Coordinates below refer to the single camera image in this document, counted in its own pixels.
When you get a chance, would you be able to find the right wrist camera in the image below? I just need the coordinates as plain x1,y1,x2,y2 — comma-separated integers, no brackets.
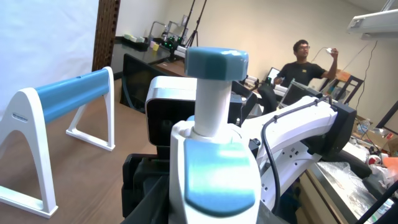
144,75,249,147

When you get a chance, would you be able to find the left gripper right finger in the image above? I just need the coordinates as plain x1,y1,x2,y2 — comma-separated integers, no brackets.
257,201,282,224

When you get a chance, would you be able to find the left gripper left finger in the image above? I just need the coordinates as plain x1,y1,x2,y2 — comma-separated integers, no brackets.
120,175,170,224

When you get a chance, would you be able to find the black tripod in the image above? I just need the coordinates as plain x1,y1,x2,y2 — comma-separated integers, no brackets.
182,0,208,48

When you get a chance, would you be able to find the white ceiling lamp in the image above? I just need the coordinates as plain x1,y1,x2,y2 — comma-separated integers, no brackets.
346,8,398,42

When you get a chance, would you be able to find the black cable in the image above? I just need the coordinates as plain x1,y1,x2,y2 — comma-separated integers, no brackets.
260,95,333,215
356,179,398,224

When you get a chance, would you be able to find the brown perforated panel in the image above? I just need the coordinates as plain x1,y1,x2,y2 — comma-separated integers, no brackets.
91,0,122,73

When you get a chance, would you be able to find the black monitor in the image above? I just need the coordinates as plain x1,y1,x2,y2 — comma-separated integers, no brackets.
119,53,170,113

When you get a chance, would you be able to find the person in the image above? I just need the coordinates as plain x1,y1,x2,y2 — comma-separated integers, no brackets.
273,39,340,88

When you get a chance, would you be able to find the white and blue stand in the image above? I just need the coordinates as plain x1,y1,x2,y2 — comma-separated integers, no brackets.
0,65,116,219

